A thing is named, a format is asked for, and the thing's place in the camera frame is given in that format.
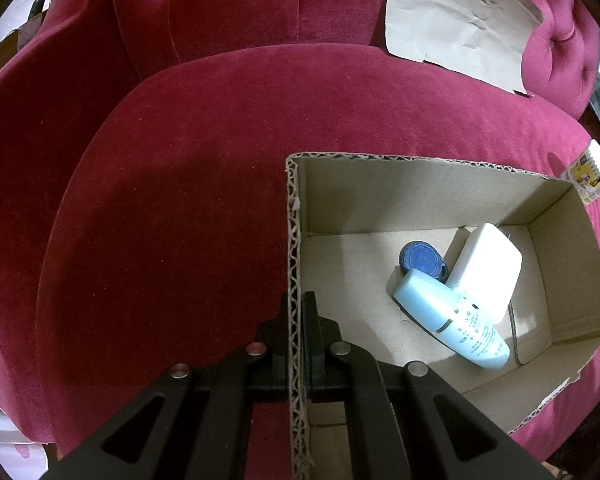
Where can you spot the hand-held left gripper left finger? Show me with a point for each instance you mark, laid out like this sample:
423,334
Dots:
275,345

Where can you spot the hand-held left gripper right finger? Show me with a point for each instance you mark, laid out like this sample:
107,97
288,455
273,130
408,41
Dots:
310,320

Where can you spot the round blue tin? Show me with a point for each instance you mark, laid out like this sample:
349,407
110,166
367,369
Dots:
420,257

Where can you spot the light blue cosmetic bottle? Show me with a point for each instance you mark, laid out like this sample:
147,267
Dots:
440,310

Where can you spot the cardboard box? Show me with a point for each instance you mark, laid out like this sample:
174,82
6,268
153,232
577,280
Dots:
405,195

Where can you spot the white rectangular power bank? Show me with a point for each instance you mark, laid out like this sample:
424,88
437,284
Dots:
487,265

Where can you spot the white printed cloth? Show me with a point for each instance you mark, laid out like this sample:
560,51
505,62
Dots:
10,450

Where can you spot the red velvet tufted sofa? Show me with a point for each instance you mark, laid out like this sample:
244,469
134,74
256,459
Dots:
55,110

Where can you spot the brown paper sheet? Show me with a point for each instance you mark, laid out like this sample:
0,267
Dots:
455,15

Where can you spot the small brown cardboard carton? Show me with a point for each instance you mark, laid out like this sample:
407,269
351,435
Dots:
17,40

